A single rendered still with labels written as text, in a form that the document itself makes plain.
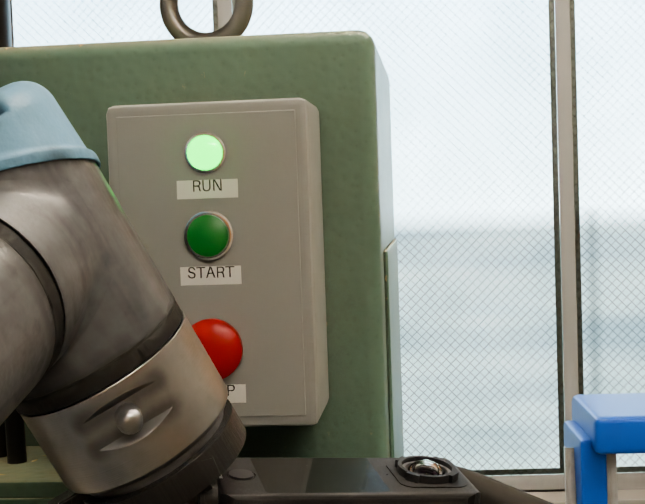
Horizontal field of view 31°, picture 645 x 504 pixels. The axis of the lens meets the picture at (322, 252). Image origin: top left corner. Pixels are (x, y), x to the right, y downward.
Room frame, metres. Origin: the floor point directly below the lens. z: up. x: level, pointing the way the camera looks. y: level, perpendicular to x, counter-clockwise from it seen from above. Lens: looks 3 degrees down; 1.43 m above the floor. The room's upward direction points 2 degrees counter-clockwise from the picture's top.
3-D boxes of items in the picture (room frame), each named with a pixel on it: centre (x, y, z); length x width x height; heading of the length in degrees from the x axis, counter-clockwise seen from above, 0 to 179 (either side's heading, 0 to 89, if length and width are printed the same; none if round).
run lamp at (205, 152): (0.55, 0.05, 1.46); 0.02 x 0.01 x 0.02; 84
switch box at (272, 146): (0.59, 0.05, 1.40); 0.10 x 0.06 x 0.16; 84
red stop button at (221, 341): (0.55, 0.05, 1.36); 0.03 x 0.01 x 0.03; 84
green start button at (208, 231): (0.55, 0.05, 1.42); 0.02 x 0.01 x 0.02; 84
